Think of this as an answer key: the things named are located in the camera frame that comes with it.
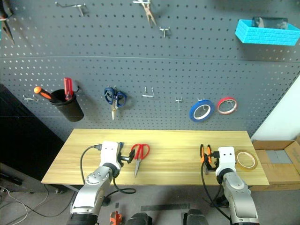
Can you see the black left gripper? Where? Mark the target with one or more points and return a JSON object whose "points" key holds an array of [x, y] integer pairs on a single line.
{"points": [[122, 158]]}

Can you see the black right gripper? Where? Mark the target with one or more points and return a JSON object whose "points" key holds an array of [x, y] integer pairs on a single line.
{"points": [[216, 155]]}

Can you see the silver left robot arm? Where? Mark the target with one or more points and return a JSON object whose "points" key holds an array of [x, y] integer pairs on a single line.
{"points": [[90, 187]]}

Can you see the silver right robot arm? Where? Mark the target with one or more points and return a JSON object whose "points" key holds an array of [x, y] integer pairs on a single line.
{"points": [[239, 199]]}

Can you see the orange black pliers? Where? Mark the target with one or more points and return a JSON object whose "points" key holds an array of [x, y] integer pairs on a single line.
{"points": [[202, 154]]}

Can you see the clear amber tape roll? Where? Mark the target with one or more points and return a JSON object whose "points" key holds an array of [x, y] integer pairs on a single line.
{"points": [[255, 161]]}

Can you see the blue tape roll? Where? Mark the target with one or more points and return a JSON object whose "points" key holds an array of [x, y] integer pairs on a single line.
{"points": [[193, 112]]}

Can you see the dark rounded shape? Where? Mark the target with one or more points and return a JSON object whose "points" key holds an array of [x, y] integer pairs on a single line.
{"points": [[139, 219], [195, 218]]}

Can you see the black floor tape strip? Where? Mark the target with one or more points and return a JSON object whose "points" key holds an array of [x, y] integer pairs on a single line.
{"points": [[164, 207]]}

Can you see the red tape roll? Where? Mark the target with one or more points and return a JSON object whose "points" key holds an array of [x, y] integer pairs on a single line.
{"points": [[221, 103]]}

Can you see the orange black clamp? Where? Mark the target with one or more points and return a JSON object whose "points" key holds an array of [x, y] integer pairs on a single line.
{"points": [[115, 218]]}

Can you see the metal double pegboard hook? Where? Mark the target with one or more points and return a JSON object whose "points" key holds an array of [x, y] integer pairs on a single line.
{"points": [[164, 30], [147, 95]]}

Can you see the brown cardboard box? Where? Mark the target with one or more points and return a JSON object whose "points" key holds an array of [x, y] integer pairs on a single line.
{"points": [[279, 173]]}

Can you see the black cup holder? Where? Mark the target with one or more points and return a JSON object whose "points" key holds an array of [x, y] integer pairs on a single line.
{"points": [[70, 110]]}

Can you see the grey metal pegboard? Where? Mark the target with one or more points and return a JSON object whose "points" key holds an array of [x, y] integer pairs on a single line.
{"points": [[150, 65]]}

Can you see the orange black screwdriver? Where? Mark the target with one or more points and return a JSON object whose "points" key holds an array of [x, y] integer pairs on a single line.
{"points": [[43, 92]]}

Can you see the cyan plastic basket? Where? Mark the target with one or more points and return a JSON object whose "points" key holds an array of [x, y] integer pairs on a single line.
{"points": [[264, 36]]}

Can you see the brown needle nose pliers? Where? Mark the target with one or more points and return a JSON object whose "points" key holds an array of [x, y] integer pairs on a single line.
{"points": [[148, 12]]}

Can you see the dark glossy flat pack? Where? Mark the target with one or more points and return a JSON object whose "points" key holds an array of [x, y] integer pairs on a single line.
{"points": [[272, 23]]}

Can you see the long metal pegboard hook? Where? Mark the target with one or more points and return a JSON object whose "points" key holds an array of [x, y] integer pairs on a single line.
{"points": [[77, 6]]}

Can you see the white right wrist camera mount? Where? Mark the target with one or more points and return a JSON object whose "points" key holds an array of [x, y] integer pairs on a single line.
{"points": [[225, 159]]}

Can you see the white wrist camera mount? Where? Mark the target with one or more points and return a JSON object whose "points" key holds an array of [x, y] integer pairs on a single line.
{"points": [[225, 159], [109, 152]]}

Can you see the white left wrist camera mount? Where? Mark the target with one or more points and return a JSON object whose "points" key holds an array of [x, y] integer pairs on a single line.
{"points": [[109, 152]]}

